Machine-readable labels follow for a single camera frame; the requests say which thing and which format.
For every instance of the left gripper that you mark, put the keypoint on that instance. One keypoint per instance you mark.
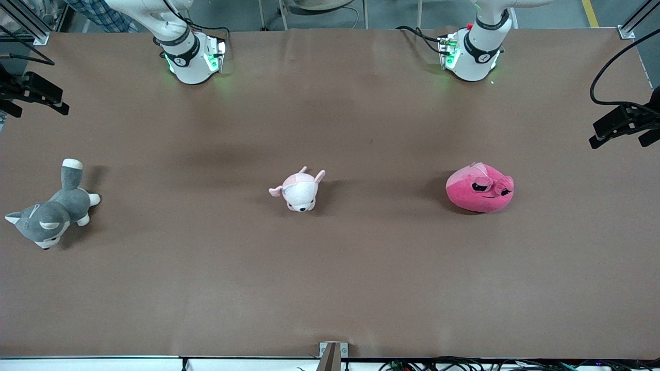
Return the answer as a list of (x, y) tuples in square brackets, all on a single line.
[(635, 114)]

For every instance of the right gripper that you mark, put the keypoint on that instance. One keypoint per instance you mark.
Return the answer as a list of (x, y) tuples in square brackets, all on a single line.
[(15, 87)]

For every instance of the bright pink round plush toy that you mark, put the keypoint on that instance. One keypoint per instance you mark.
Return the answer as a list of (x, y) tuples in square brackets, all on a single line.
[(479, 193)]

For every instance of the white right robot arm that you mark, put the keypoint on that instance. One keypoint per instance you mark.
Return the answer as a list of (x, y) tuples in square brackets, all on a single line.
[(188, 59)]

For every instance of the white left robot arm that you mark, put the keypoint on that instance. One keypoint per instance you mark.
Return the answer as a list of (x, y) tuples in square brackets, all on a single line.
[(477, 56)]

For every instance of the person in plaid shirt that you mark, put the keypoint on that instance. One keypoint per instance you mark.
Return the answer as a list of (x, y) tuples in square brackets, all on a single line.
[(103, 13)]

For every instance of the grey white plush husky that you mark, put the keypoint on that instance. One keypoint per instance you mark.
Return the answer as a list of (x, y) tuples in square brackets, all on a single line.
[(51, 214)]

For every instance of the pale pink plush dog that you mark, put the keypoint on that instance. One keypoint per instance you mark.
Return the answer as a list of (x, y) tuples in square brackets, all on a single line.
[(299, 191)]

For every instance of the brown table cover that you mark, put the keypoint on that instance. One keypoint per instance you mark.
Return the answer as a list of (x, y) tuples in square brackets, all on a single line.
[(330, 278)]

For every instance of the aluminium frame post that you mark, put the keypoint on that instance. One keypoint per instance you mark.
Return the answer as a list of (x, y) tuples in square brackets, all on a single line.
[(637, 23), (31, 26)]

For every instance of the metal chair frame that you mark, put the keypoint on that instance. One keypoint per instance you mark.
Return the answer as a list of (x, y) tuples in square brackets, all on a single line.
[(282, 13)]

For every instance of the white table edge rail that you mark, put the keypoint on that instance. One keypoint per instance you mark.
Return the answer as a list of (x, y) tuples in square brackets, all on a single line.
[(93, 363)]

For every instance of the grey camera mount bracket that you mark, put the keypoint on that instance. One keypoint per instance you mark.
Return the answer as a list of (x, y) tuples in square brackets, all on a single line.
[(332, 355)]

